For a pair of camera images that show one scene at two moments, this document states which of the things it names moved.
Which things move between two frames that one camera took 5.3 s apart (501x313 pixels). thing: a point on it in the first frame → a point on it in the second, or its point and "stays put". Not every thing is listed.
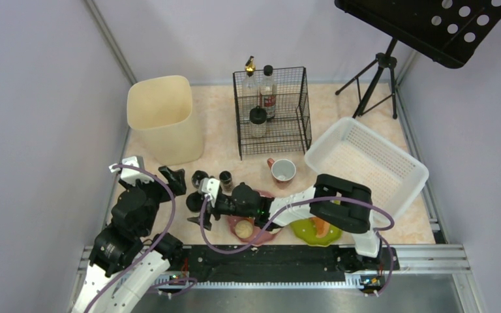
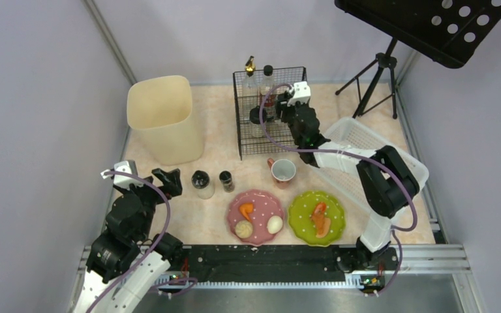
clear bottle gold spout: [250, 92] stays put
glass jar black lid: [258, 115] stays put
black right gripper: [199, 200] → [282, 109]
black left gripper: [164, 181] stays put
